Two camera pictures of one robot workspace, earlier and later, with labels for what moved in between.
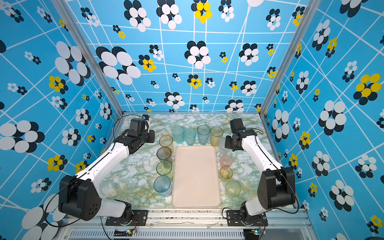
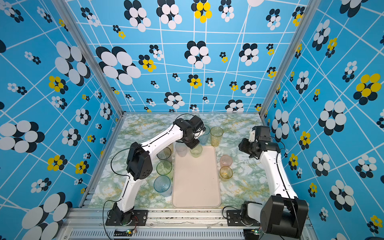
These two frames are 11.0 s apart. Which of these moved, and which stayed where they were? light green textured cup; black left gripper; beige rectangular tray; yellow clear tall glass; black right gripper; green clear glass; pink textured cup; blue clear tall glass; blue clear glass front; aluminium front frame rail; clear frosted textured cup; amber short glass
Moved: light green textured cup; black left gripper; clear frosted textured cup; black right gripper
Stayed: amber short glass; beige rectangular tray; green clear glass; blue clear glass front; pink textured cup; aluminium front frame rail; yellow clear tall glass; blue clear tall glass
